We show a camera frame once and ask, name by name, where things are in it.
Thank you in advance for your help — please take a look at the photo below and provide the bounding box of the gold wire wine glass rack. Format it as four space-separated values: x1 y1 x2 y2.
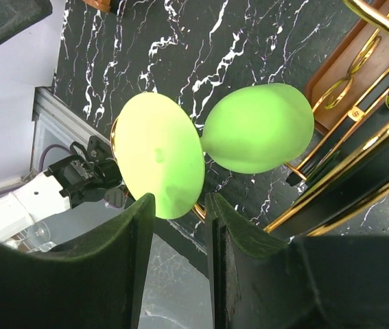
109 0 389 237

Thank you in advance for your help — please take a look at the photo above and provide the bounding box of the green plastic wine glass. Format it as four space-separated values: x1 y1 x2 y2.
110 83 314 220

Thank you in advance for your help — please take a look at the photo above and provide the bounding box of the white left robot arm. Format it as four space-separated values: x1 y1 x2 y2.
0 136 127 243

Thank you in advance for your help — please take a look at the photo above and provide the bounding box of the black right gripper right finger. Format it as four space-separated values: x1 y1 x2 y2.
205 193 389 328

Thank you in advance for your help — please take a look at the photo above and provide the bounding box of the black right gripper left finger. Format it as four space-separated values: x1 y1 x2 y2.
0 193 155 328

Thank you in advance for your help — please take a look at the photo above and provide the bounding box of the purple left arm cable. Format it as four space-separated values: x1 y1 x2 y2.
0 143 71 206

